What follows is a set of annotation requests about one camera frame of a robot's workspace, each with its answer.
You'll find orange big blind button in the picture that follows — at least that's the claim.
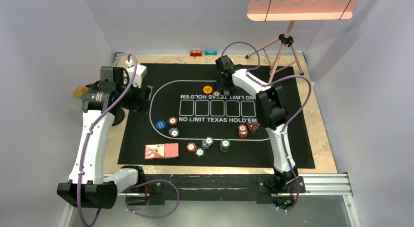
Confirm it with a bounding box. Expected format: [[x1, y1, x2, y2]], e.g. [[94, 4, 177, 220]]
[[203, 85, 213, 94]]

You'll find blue small blind button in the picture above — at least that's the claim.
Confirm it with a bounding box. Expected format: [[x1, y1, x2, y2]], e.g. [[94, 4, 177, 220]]
[[155, 120, 167, 130]]

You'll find single blue poker chip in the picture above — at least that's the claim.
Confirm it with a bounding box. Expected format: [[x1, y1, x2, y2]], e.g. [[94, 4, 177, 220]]
[[168, 127, 179, 138]]

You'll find red playing card box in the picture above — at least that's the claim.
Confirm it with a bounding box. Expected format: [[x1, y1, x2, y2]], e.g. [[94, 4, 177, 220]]
[[144, 143, 179, 160]]

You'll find small red chip stack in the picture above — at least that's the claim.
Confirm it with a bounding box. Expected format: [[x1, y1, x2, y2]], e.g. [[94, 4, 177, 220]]
[[238, 124, 248, 138]]

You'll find triangular all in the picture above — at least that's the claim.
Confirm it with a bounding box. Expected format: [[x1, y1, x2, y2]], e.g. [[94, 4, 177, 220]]
[[247, 123, 260, 134]]

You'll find red poker chip stack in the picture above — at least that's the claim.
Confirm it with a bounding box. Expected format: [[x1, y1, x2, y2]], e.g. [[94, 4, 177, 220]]
[[186, 143, 197, 153]]

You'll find blue poker chip stack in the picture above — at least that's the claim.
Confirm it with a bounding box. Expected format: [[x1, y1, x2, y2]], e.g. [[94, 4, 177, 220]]
[[202, 137, 214, 150]]

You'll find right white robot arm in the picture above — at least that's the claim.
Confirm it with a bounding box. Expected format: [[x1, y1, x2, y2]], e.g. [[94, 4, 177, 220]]
[[215, 55, 297, 191]]

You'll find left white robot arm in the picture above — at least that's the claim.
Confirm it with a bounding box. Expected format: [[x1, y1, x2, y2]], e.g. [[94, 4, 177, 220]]
[[57, 64, 153, 209]]

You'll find black round microphone base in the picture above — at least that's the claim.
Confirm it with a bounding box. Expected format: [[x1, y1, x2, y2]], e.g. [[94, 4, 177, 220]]
[[112, 108, 125, 126]]

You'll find teal toy block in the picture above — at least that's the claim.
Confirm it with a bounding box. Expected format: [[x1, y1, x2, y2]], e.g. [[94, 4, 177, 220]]
[[204, 50, 217, 56]]

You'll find red toy block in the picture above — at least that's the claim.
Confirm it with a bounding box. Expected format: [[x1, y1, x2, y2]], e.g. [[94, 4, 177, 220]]
[[189, 50, 203, 57]]

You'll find black poker table mat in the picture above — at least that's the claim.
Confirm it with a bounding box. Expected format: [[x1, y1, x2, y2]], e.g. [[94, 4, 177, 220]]
[[117, 63, 316, 169]]

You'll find gold microphone head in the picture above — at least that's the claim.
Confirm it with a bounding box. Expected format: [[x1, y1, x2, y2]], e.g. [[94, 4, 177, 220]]
[[73, 86, 90, 99]]

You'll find green poker chip stack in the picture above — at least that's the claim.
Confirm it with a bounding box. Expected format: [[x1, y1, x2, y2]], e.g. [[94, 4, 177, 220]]
[[220, 139, 230, 153]]

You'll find pink tripod stand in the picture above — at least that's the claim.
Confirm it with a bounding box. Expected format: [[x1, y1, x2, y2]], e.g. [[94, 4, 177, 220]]
[[245, 21, 304, 83]]

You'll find pink perforated panel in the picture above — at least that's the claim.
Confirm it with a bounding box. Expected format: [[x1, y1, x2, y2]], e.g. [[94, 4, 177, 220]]
[[247, 0, 358, 21]]

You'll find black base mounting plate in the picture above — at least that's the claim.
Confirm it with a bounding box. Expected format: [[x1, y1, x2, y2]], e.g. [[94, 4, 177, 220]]
[[122, 174, 306, 205]]

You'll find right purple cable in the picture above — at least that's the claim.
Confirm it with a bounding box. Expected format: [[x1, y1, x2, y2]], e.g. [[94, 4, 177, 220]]
[[221, 41, 313, 213]]

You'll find purple cable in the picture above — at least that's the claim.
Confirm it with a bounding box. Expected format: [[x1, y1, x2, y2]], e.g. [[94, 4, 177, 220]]
[[76, 54, 181, 227], [221, 41, 313, 213]]

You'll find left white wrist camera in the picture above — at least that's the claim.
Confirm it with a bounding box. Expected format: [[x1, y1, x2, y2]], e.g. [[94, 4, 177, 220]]
[[126, 64, 147, 88]]

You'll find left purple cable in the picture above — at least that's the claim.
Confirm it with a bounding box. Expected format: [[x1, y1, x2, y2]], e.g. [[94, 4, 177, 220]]
[[76, 54, 181, 227]]

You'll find aluminium rail frame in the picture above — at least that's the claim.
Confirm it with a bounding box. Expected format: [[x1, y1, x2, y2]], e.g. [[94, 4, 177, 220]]
[[58, 173, 361, 227]]

